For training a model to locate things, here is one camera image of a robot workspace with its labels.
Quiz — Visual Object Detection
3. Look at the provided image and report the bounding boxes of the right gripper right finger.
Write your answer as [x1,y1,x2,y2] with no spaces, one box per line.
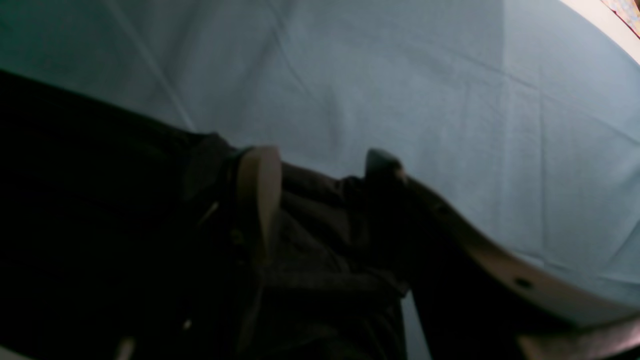
[365,148,639,360]

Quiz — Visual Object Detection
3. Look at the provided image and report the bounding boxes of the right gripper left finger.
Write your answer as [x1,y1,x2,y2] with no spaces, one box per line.
[115,146,282,360]

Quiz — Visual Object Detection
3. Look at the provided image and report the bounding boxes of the black T-shirt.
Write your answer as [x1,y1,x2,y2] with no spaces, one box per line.
[1,71,409,360]

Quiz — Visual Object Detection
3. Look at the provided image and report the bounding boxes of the blue table cloth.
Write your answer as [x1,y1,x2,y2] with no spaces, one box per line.
[1,0,639,357]

